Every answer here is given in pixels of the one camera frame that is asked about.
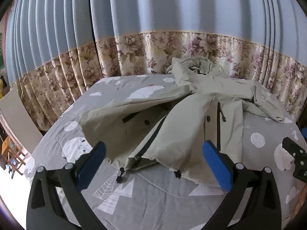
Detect beige hooded jacket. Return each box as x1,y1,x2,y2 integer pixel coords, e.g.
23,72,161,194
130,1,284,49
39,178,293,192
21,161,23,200
79,59,285,186

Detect wooden stool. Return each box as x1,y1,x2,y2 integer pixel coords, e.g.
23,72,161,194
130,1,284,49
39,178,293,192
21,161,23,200
1,136,26,177

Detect grey polar bear bedsheet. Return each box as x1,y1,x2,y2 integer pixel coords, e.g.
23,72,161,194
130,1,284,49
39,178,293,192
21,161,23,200
24,75,306,229

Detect beige bed headboard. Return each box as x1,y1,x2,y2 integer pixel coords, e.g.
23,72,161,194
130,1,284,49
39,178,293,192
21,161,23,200
1,88,43,154

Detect blue floral curtain right panel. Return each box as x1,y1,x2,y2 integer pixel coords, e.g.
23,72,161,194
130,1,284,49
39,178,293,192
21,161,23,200
90,0,306,120

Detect blue floral curtain panel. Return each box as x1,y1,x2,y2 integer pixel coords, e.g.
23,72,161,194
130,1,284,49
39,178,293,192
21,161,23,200
5,0,102,131
90,0,306,120

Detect blue floral curtain left panel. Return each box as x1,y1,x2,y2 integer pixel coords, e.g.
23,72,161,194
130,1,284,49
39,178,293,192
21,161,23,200
5,0,102,131

